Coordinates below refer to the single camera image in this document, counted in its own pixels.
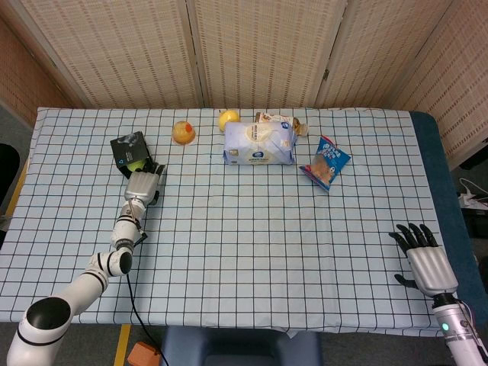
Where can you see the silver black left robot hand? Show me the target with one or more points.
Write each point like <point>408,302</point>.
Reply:
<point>143,185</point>

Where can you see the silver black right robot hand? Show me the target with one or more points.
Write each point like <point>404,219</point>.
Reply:
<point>432,268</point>

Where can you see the yellow tennis ball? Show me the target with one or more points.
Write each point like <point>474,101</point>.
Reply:
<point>135,166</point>

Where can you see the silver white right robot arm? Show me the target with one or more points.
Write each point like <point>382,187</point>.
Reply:
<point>459,329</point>

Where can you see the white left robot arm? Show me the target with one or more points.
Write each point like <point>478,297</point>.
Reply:
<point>95,274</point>

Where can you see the black cardboard box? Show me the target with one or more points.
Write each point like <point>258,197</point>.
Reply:
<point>127,150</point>

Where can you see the yellow round fruit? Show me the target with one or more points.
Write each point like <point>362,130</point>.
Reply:
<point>228,118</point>

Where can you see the dark blue padded table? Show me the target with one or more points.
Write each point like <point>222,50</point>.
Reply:
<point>438,160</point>

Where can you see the blue white bread bag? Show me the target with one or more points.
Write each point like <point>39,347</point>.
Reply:
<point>259,143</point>

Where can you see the blue checked tablecloth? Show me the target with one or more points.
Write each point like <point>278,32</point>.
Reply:
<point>267,236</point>

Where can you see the black rounded chair back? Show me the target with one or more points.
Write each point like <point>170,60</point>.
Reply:
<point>8,171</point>

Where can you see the blue snack packet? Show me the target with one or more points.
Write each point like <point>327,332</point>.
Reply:
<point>326,164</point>

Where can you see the yellow floor tape strip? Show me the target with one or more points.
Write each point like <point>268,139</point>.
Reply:
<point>122,345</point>

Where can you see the brown white snack packet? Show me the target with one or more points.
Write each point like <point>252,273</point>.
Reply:
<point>295,124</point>

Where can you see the orange block on floor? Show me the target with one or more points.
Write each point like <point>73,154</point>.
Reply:
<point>141,354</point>

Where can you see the beige woven folding screen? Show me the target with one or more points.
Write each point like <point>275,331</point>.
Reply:
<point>263,49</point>

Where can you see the blue padded chair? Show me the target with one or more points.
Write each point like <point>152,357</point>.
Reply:
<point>240,348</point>

